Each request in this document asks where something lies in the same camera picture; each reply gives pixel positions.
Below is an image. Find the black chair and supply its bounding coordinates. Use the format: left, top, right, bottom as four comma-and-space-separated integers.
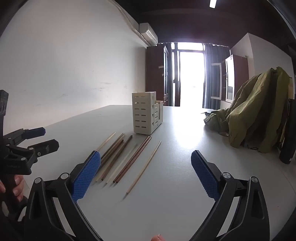
279, 98, 296, 164

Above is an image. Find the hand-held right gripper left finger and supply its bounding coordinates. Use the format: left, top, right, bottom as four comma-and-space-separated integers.
23, 151, 103, 241

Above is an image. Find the white wall pipe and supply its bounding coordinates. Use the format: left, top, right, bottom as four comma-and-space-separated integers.
107, 0, 151, 45

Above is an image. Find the glass balcony door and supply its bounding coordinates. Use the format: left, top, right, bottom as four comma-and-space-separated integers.
171, 42, 206, 107

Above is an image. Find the olive green jacket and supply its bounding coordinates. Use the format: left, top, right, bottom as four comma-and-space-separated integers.
203, 67, 293, 153

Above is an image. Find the cream slotted utensil holder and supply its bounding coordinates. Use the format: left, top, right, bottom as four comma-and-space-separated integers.
132, 91, 164, 135

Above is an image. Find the dark grey curtain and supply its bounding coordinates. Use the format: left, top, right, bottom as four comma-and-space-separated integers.
202, 44, 230, 109

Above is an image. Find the dark brown wooden wardrobe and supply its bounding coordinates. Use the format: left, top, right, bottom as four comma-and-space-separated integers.
146, 44, 170, 107

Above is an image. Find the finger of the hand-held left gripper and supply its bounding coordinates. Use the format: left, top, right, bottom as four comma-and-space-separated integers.
27, 139, 60, 161
3, 127, 46, 146

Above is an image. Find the brown cabinet with glass doors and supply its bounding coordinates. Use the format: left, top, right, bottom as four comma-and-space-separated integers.
211, 54, 249, 109

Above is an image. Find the group of wooden chopsticks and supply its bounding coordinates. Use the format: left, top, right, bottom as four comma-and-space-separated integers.
94, 132, 162, 194

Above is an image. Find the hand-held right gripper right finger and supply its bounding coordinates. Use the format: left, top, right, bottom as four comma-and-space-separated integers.
190, 150, 271, 241

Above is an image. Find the person's left hand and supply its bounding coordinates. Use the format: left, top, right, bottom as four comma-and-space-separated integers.
13, 175, 25, 202

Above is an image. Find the white air conditioner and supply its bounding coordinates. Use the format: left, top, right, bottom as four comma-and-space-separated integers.
139, 22, 158, 45

